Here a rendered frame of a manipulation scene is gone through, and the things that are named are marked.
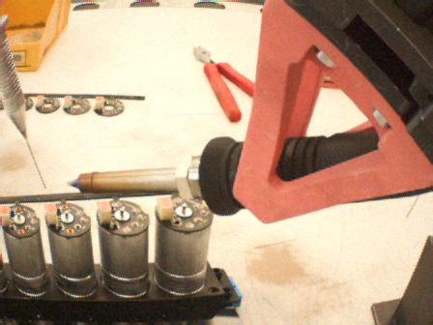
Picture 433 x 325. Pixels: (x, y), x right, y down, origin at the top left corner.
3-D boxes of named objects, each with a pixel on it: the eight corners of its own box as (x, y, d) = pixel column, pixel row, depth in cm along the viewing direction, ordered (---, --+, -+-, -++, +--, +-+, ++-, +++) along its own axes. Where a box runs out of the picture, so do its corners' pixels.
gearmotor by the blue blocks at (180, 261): (209, 303, 34) (220, 225, 31) (161, 307, 33) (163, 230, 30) (194, 274, 36) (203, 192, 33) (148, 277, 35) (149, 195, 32)
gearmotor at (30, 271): (56, 307, 31) (42, 234, 28) (18, 305, 31) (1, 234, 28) (47, 277, 33) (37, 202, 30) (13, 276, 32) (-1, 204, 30)
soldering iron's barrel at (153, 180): (78, 209, 27) (214, 210, 24) (65, 173, 27) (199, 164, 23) (96, 192, 28) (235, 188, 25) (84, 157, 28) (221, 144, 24)
